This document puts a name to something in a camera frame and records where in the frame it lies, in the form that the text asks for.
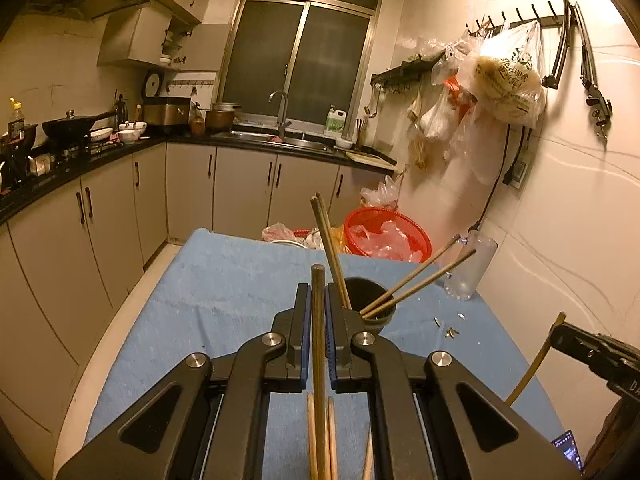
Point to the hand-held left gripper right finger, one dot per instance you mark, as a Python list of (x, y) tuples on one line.
[(332, 345)]

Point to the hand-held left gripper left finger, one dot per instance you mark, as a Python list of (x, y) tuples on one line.
[(300, 340)]

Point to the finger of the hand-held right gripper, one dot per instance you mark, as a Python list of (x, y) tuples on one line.
[(575, 342)]

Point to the long wooden chopstick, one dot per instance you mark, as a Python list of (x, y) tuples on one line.
[(535, 360), (430, 277), (420, 267), (334, 245), (327, 250), (318, 310)]

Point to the black chopstick holder cup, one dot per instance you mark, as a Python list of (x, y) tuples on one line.
[(385, 320)]

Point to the group of wooden chopsticks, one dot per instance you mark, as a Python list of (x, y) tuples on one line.
[(333, 440)]

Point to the person's right forearm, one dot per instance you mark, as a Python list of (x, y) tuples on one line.
[(617, 435)]

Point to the blue tablecloth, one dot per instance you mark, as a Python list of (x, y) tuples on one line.
[(225, 300)]

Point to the smartphone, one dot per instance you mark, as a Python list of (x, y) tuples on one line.
[(567, 450)]

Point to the pink plastic bag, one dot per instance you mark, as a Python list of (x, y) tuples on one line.
[(280, 234)]

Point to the crumpled clear plastic bags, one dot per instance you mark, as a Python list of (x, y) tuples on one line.
[(385, 242)]

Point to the small scattered seed shells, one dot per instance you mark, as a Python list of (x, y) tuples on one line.
[(450, 327)]

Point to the red plastic basket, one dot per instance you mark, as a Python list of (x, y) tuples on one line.
[(360, 225)]

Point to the clear plastic cup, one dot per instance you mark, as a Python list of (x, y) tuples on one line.
[(472, 270)]

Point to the lower kitchen cabinets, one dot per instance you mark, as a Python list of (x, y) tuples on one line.
[(240, 190)]

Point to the cutting board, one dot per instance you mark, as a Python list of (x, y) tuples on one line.
[(370, 160)]

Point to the shallow white dish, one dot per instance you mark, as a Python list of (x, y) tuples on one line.
[(343, 142)]

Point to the steel sink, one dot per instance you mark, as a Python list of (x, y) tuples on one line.
[(270, 137)]

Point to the dark utensil holder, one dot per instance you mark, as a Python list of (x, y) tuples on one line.
[(359, 135)]

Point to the white detergent bottle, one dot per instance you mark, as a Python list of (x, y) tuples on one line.
[(335, 122)]

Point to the metal faucet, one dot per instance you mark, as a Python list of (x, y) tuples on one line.
[(284, 110)]

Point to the metal cooking pot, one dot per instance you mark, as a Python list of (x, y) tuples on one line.
[(220, 119)]

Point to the amber glass bottle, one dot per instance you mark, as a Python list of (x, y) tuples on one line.
[(197, 121)]

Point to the black kitchen countertop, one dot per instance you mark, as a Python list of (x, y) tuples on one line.
[(150, 144)]

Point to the hanging clear plastic bags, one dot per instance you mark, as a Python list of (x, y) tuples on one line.
[(450, 120)]

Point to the steel countertop appliance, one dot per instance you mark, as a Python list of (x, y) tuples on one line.
[(167, 115)]

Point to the white printed plastic bag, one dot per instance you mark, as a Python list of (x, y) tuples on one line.
[(510, 85)]

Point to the white ceramic bowl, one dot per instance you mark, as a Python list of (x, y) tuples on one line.
[(139, 126), (129, 136)]

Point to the white plate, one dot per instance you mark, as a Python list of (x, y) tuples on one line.
[(101, 134)]

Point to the kitchen window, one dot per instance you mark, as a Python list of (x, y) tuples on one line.
[(300, 50)]

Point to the round kitchen scale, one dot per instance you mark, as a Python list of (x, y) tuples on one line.
[(154, 84)]

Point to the black wok with lid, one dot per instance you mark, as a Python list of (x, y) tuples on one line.
[(70, 127)]

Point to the yellow-cap oil bottle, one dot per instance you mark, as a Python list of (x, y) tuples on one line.
[(16, 130)]

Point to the wall socket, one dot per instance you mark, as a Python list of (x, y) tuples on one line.
[(521, 172)]

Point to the black wall shelf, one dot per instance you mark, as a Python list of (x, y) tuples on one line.
[(405, 70)]

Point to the black wall hook rail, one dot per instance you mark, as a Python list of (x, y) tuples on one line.
[(520, 19)]

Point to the small open wall cabinet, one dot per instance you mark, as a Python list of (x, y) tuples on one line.
[(140, 37)]

